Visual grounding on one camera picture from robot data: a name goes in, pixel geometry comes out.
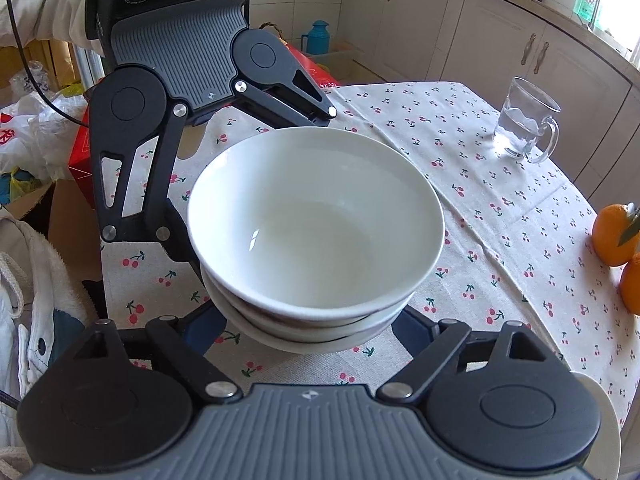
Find white floral bowl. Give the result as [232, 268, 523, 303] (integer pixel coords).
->
[186, 127, 445, 321]

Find stained white fruit-pattern plate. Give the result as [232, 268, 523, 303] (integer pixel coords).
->
[572, 370, 622, 480]

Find white kitchen cabinets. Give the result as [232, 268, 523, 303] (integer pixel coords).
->
[337, 0, 639, 208]

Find cherry-print tablecloth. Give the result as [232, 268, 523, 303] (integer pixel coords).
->
[101, 81, 639, 426]

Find teal thermos jug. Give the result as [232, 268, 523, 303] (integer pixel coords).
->
[300, 20, 331, 55]

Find red cardboard box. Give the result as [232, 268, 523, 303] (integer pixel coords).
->
[68, 40, 340, 209]

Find bumpy orange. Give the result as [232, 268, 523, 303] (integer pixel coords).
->
[618, 252, 640, 315]

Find orange with leaf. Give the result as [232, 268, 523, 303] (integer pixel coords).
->
[591, 203, 639, 266]

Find glass mug with water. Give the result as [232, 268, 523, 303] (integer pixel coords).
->
[494, 76, 561, 165]

